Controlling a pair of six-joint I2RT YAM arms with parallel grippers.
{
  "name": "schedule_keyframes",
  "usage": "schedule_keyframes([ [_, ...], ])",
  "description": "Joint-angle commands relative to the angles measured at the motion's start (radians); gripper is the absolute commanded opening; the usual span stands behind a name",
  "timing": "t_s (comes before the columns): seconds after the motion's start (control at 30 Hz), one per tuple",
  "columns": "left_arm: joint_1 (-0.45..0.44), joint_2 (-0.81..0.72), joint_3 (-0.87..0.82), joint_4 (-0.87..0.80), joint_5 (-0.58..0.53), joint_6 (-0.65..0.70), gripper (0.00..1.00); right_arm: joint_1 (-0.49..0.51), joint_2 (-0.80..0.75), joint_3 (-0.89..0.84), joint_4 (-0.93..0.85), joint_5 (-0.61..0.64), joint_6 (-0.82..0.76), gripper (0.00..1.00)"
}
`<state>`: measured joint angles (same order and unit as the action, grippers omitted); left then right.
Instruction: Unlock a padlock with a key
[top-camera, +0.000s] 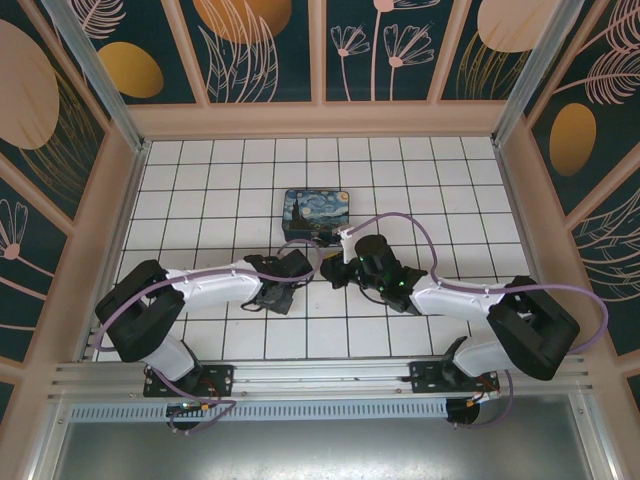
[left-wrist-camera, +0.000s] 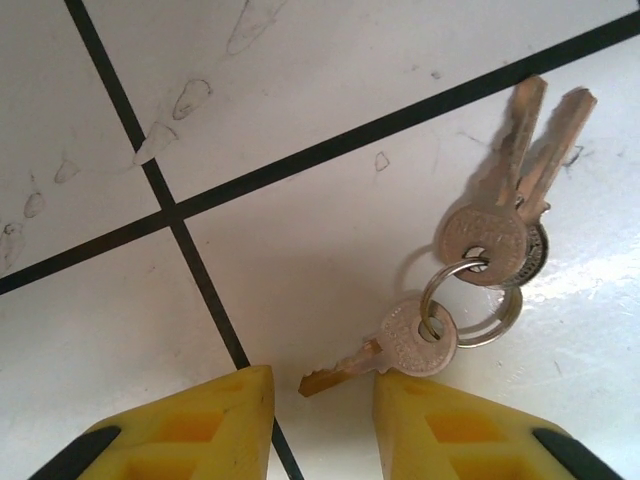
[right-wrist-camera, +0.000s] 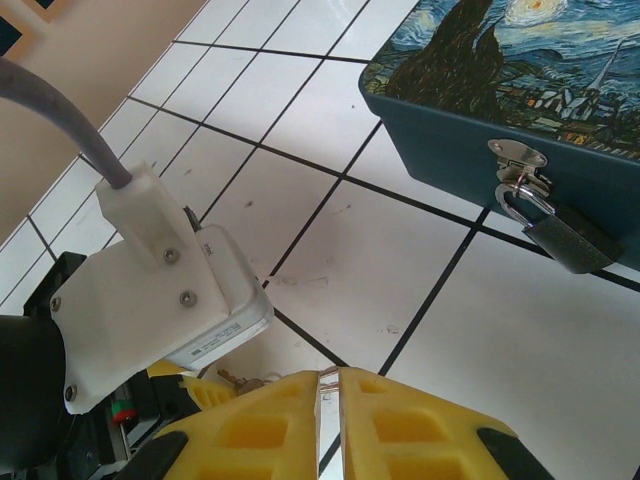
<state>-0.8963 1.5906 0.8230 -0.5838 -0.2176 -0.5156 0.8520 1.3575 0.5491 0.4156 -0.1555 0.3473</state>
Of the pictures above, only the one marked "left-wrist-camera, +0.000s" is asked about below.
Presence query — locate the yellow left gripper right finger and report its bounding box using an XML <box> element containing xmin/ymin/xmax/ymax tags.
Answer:
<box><xmin>374</xmin><ymin>372</ymin><xmax>621</xmax><ymax>480</ymax></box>

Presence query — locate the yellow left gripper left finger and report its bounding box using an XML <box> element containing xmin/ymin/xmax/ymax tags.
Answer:
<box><xmin>47</xmin><ymin>365</ymin><xmax>275</xmax><ymax>480</ymax></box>

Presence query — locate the silver key ring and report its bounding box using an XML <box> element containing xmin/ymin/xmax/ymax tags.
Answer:
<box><xmin>419</xmin><ymin>257</ymin><xmax>524</xmax><ymax>350</ymax></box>

